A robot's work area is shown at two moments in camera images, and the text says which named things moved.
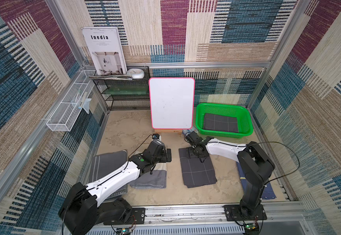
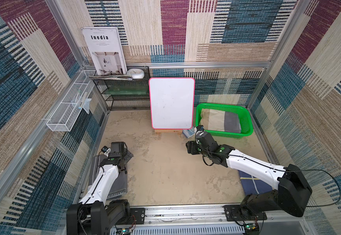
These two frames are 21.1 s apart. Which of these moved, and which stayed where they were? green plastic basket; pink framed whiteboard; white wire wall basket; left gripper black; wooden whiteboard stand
Moved: left gripper black
Stayed: white wire wall basket; wooden whiteboard stand; green plastic basket; pink framed whiteboard
